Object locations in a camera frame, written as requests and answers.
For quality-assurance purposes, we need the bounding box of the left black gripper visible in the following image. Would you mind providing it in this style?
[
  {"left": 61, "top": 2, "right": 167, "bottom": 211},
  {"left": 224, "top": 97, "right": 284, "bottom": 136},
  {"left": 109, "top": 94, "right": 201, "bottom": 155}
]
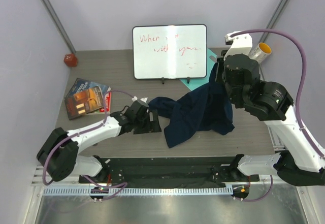
[{"left": 134, "top": 109, "right": 161, "bottom": 134}]

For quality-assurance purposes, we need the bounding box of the dark blue t shirt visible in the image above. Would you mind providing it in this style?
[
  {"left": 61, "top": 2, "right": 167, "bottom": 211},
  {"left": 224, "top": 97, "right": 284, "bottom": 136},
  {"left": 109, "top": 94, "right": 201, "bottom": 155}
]
[{"left": 149, "top": 63, "right": 235, "bottom": 148}]

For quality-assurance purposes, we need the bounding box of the red paperback book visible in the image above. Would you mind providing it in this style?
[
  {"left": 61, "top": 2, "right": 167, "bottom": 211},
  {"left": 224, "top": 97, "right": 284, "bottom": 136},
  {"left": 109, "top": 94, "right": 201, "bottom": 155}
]
[{"left": 100, "top": 92, "right": 111, "bottom": 113}]

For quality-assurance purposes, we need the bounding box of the white whiteboard with red writing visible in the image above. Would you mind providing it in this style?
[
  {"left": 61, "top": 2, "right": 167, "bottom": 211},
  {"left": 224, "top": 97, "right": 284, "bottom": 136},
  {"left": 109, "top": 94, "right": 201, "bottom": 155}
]
[{"left": 132, "top": 24, "right": 207, "bottom": 82}]

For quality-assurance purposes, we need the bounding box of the dark orange cover book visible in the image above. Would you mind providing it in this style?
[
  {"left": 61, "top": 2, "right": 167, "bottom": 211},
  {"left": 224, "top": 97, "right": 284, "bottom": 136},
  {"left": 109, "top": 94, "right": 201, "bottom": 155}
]
[{"left": 64, "top": 86, "right": 103, "bottom": 120}]

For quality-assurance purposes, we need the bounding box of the blue nineteen eighty-four book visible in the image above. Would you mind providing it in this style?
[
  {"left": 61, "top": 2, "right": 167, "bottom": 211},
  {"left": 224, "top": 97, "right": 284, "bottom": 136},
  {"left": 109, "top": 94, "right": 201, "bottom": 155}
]
[{"left": 67, "top": 78, "right": 111, "bottom": 97}]

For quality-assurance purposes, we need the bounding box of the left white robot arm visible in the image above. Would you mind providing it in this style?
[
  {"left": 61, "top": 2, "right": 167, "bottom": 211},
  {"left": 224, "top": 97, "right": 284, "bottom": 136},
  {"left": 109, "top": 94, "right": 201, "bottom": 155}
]
[{"left": 37, "top": 100, "right": 161, "bottom": 185}]

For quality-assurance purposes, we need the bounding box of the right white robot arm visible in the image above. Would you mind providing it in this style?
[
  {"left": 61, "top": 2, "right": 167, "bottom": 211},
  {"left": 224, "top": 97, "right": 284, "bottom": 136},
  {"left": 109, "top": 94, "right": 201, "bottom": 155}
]
[{"left": 216, "top": 54, "right": 324, "bottom": 186}]

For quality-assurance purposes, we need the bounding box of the white mug yellow inside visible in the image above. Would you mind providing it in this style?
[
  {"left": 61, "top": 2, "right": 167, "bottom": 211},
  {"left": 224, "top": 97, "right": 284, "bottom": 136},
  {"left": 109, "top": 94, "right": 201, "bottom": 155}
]
[{"left": 248, "top": 43, "right": 272, "bottom": 64}]

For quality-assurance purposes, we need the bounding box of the red cube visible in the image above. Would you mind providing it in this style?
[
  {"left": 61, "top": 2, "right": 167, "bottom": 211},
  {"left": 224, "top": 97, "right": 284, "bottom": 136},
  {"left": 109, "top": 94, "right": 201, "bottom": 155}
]
[{"left": 63, "top": 53, "right": 78, "bottom": 68}]

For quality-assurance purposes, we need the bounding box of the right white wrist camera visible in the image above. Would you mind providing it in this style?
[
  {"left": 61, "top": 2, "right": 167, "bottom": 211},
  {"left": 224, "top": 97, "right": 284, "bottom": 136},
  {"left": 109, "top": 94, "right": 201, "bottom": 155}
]
[{"left": 224, "top": 31, "right": 253, "bottom": 59}]

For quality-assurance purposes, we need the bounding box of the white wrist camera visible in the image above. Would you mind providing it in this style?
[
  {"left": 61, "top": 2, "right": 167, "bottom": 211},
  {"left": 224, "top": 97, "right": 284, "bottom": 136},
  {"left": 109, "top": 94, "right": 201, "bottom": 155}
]
[
  {"left": 224, "top": 31, "right": 253, "bottom": 59},
  {"left": 132, "top": 96, "right": 148, "bottom": 105}
]

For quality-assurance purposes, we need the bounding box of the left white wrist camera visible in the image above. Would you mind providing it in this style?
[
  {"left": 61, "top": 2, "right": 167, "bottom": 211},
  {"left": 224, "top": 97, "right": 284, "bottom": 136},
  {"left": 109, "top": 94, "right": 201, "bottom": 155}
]
[{"left": 132, "top": 96, "right": 148, "bottom": 105}]

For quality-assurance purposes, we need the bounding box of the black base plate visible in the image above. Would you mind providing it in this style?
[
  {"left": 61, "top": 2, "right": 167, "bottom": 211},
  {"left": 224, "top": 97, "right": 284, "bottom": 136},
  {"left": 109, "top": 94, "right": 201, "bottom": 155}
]
[{"left": 91, "top": 156, "right": 259, "bottom": 185}]

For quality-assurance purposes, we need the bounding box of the aluminium rail frame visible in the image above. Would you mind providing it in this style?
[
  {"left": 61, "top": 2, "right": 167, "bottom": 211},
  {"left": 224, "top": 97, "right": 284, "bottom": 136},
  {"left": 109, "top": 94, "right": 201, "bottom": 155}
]
[{"left": 31, "top": 47, "right": 309, "bottom": 197}]

